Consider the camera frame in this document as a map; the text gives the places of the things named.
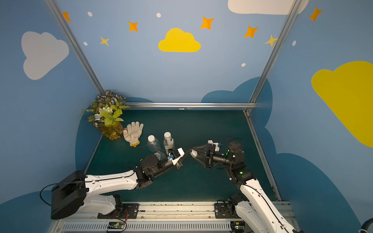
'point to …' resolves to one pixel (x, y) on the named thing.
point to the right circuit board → (238, 225)
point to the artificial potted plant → (106, 117)
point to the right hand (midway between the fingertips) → (195, 151)
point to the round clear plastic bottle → (153, 144)
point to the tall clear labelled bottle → (168, 141)
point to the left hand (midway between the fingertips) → (190, 147)
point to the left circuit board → (116, 225)
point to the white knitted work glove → (133, 133)
